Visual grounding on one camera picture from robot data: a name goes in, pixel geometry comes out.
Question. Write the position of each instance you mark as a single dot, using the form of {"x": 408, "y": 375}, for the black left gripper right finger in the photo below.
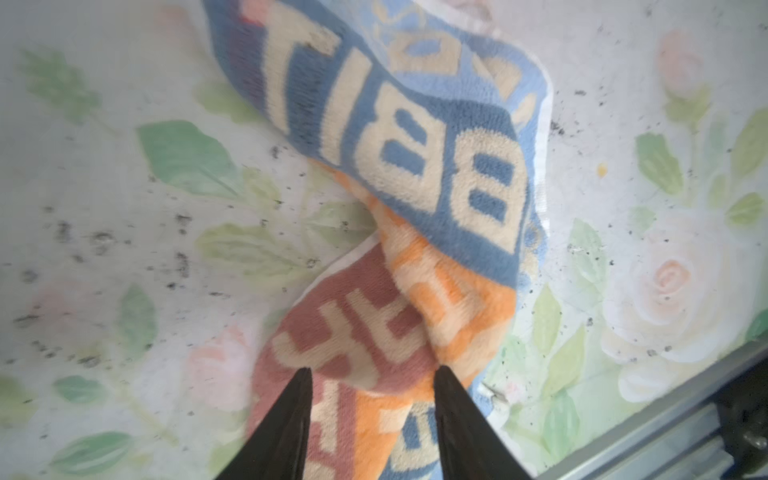
{"x": 468, "y": 446}

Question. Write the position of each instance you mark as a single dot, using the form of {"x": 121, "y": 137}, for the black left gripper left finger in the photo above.
{"x": 277, "y": 448}

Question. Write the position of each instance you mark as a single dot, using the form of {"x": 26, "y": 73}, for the aluminium front rail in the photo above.
{"x": 714, "y": 426}

